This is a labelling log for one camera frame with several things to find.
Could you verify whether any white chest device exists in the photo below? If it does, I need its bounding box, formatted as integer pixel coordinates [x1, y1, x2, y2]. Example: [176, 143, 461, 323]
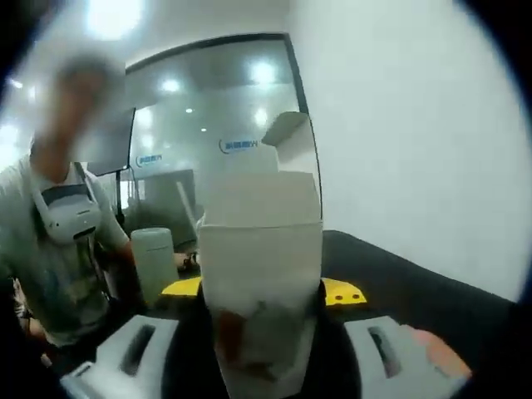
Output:
[32, 187, 103, 245]

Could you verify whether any dark flat screen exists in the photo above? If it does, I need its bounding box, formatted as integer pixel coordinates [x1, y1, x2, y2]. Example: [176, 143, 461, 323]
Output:
[86, 106, 137, 176]

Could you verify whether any person's left hand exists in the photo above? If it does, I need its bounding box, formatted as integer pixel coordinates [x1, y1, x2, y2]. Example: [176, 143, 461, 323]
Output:
[174, 250, 201, 272]

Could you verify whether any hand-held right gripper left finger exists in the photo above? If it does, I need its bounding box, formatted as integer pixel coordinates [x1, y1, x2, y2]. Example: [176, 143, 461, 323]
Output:
[59, 277, 229, 399]

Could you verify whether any person's right hand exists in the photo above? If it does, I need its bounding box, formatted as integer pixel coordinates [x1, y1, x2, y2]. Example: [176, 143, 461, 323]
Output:
[409, 325, 474, 376]

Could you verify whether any person's torso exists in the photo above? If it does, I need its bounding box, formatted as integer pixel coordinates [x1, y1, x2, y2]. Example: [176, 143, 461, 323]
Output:
[0, 151, 133, 348]

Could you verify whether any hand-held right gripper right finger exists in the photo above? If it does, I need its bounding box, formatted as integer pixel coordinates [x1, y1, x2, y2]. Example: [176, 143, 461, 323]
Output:
[301, 278, 474, 399]

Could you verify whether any grey-green cup body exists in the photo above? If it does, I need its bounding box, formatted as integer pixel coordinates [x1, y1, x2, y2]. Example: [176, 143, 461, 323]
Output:
[131, 248, 179, 310]

